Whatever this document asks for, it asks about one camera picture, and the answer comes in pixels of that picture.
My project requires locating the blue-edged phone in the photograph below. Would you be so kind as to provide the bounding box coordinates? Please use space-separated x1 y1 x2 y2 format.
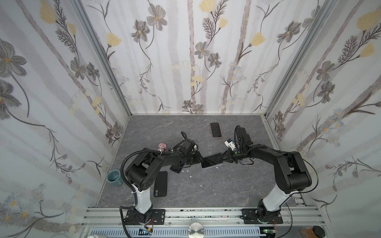
170 164 183 174

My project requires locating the light blue phone case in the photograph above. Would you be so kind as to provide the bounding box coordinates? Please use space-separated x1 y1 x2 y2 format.
200 154 224 170

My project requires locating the pink phone case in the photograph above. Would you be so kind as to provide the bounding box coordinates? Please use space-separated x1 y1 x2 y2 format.
209 122 223 139

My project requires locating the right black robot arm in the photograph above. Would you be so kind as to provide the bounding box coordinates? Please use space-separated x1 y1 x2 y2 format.
221 126 313 224

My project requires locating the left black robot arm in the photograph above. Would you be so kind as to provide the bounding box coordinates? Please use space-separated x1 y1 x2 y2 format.
119 132 202 238

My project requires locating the black phone case near left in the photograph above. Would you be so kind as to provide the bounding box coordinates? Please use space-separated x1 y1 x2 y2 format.
154 171 168 197

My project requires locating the small pink figurine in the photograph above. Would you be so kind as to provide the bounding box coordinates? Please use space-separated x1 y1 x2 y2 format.
158 143 167 152

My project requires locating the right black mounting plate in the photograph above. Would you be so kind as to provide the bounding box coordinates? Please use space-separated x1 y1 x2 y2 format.
240 209 283 225

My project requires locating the black mounting plate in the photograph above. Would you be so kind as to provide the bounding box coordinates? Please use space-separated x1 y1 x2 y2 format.
240 209 283 225
123 209 166 225

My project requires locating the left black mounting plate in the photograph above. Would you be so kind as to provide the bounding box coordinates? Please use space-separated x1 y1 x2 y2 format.
123 209 166 225

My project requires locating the round silver knob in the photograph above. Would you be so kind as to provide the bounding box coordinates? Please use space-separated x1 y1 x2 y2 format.
188 222 205 238

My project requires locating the teal ceramic cup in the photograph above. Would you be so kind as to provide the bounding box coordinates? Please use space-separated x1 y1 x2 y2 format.
106 169 124 187

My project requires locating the brown box with black knob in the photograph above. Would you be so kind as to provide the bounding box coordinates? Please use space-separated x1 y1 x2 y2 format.
300 226 326 238

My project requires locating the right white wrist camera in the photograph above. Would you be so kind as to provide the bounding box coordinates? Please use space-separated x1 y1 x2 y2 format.
224 139 236 150

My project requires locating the white slotted cable duct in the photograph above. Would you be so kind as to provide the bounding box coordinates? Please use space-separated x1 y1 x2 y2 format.
87 227 266 238

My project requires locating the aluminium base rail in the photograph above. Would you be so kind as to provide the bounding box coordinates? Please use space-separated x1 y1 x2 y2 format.
80 206 332 238

